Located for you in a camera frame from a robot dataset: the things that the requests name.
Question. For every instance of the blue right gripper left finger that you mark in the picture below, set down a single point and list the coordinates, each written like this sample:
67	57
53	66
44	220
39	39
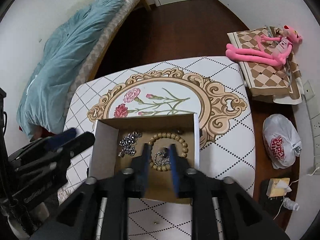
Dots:
139	178

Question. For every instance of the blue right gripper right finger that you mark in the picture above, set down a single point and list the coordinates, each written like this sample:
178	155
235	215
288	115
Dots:
180	179

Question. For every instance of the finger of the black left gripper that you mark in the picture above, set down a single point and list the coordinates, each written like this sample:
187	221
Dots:
56	141
74	147

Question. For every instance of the white cardboard box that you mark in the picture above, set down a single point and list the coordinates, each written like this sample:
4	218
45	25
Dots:
157	131

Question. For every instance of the teal blanket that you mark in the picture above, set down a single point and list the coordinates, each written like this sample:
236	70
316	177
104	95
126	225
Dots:
43	100

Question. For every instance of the bed mattress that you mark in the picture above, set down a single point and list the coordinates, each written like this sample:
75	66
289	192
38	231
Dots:
92	63

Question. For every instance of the patterned table cover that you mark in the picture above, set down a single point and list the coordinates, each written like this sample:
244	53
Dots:
210	86

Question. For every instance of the tissue box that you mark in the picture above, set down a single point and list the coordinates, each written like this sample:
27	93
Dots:
278	187

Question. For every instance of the white plastic shopping bag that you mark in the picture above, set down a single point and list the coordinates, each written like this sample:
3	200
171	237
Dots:
281	140

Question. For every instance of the small white bottle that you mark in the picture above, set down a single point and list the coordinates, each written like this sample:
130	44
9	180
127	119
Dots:
290	205

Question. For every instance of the brown checkered cushion stack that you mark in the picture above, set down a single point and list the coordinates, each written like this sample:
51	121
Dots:
282	86

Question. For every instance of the pink panther plush toy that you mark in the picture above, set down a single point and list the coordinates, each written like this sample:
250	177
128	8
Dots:
268	45

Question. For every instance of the white wall power strip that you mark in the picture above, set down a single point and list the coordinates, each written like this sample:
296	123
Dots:
313	107

